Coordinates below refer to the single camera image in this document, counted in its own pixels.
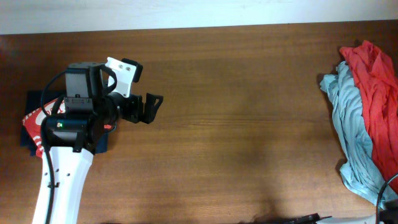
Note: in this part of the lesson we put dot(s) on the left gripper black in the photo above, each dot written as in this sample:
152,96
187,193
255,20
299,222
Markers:
137,107

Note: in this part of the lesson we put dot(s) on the plain orange-red t-shirt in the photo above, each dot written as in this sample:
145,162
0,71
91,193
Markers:
375,77

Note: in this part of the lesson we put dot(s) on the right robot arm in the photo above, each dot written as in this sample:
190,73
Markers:
387,216

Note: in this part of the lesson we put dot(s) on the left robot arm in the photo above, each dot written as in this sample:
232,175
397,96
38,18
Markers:
97,94

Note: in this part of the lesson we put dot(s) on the folded navy blue garment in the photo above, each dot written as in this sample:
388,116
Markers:
50,95

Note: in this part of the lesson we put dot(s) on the folded red soccer shirt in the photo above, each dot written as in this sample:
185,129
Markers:
30,132

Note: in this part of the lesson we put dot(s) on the light blue crumpled shirt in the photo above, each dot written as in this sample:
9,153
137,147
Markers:
359,173

